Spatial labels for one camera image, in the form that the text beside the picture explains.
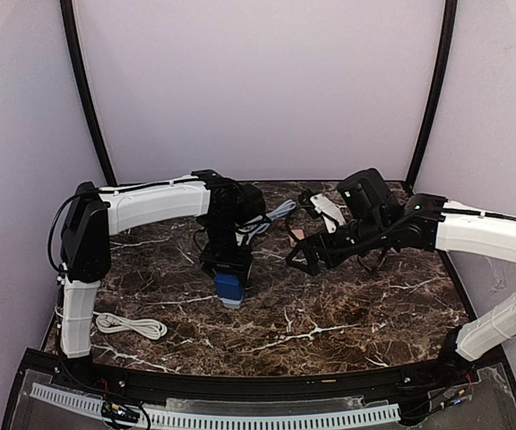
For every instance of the left black corner post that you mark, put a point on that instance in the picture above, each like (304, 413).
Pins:
(82, 83)

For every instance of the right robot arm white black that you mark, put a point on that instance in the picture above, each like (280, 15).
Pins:
(425, 222)

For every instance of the blue cube socket adapter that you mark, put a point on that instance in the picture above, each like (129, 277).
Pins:
(228, 286)

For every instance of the white slotted cable duct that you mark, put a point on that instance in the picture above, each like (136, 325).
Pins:
(157, 418)

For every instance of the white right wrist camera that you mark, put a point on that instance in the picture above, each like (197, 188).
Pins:
(329, 211)

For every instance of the light blue power strip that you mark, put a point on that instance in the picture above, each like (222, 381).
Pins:
(253, 228)

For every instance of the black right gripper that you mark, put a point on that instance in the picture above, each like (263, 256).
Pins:
(322, 242)

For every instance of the small circuit board right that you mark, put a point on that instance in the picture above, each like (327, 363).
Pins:
(453, 397)

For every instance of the black front rail frame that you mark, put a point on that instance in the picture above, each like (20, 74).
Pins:
(414, 388)

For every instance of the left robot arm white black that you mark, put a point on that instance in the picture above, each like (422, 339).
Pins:
(221, 205)

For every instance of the right black corner post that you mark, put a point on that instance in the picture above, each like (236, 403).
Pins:
(435, 91)

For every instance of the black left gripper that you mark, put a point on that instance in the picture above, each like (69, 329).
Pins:
(226, 261)

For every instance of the white power strip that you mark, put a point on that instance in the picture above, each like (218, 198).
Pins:
(150, 329)

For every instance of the small circuit board left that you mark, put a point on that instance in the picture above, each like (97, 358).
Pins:
(119, 413)

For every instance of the pink charger plug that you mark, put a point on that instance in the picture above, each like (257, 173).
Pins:
(296, 235)

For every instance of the black corner post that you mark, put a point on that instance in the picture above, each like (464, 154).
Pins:
(435, 91)
(82, 83)

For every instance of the small circuit board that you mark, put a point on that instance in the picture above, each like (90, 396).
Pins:
(119, 413)
(453, 397)

